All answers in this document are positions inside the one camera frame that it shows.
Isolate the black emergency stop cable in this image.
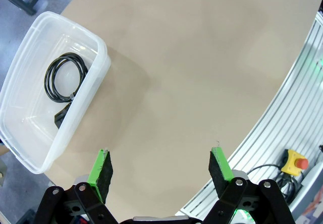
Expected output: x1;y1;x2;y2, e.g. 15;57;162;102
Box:
246;163;303;206

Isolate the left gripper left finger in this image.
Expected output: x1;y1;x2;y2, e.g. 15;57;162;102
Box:
32;148;119;224

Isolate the aluminium frame rail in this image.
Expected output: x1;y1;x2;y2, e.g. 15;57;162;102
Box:
176;11;323;224

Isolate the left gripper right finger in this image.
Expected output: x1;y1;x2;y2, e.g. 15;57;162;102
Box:
201;146;296;224

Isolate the yellow emergency stop button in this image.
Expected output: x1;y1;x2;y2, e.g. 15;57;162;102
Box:
281;148;309;177

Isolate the clear plastic storage box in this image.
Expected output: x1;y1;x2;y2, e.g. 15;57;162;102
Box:
0;11;112;175

